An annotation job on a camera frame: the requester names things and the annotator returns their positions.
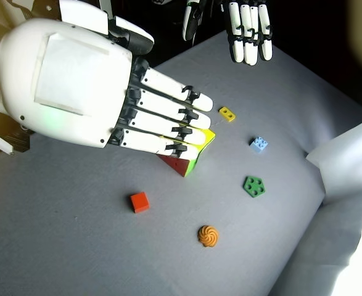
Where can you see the grey table cloth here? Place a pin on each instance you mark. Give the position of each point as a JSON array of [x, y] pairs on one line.
[[106, 246]]

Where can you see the light blue toy brick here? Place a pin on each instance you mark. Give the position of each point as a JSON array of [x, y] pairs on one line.
[[258, 145]]

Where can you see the orange swirl cookie toy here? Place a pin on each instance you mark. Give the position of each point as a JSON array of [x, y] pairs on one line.
[[208, 235]]

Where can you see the white backdrop sheet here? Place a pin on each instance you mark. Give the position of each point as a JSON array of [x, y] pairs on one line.
[[347, 185]]

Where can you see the multicoloured puzzle cube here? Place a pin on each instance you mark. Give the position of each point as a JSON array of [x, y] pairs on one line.
[[177, 165]]

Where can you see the green pentagon block with holes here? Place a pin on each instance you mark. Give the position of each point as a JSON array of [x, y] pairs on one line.
[[254, 187]]

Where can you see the red cube block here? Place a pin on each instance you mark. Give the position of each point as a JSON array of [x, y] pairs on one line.
[[139, 202]]

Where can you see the yellow two-hole block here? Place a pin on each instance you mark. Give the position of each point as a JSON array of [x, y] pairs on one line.
[[227, 114]]

